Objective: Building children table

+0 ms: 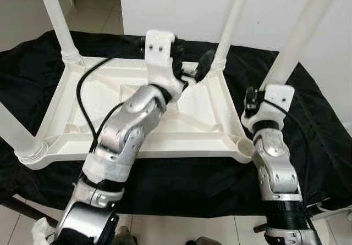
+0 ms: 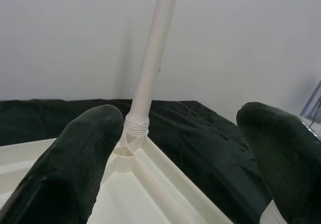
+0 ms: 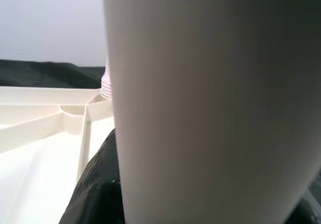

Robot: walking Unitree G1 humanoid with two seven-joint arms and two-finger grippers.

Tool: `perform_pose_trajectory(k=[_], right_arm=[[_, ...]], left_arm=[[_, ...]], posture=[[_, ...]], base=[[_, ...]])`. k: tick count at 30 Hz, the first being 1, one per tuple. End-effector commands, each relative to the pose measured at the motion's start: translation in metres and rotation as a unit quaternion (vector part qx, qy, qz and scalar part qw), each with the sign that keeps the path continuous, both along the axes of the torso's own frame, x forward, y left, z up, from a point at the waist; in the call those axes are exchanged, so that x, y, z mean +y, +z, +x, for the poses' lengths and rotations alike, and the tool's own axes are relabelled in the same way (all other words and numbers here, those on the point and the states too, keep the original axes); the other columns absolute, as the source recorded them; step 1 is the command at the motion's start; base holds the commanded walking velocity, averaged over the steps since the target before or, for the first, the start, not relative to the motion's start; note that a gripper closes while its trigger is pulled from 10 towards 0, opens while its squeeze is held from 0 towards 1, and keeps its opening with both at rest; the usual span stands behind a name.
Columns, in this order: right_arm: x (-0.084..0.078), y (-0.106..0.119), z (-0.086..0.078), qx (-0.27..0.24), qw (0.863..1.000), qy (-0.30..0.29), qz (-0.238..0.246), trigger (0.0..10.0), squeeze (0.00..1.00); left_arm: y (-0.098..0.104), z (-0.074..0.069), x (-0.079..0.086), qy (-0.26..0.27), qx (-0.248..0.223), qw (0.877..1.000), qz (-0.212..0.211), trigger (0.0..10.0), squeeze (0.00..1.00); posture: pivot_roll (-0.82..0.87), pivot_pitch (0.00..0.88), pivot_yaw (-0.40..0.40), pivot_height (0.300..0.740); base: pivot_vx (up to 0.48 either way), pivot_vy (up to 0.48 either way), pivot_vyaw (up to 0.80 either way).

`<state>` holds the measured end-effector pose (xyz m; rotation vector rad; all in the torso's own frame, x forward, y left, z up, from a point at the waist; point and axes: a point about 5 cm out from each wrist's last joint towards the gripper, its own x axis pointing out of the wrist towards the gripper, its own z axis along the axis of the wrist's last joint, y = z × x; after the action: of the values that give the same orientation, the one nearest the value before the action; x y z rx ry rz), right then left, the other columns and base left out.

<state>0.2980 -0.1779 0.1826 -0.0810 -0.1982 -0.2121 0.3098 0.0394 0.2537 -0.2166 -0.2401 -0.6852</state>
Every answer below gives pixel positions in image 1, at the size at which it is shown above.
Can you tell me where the white plastic table leg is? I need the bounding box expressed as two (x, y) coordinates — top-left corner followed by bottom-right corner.
(212, 0), (254, 73)
(0, 99), (47, 163)
(36, 0), (83, 64)
(261, 0), (344, 89)

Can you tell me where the black table cloth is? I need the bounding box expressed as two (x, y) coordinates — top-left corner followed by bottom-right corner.
(0, 30), (352, 218)

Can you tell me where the grey robot right leg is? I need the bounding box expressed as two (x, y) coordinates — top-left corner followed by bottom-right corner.
(192, 237), (221, 245)

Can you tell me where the white crumpled paper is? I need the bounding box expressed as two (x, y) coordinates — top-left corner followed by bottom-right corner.
(30, 218), (56, 245)

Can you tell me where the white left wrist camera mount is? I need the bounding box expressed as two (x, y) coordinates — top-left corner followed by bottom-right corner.
(144, 30), (185, 94)

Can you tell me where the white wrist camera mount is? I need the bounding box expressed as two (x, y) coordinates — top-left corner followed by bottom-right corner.
(242, 85), (295, 133)
(144, 30), (185, 94)

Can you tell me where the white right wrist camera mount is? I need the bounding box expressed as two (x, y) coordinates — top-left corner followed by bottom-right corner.
(242, 85), (295, 133)

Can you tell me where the white metal frame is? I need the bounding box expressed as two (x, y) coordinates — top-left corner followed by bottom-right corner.
(308, 198), (352, 219)

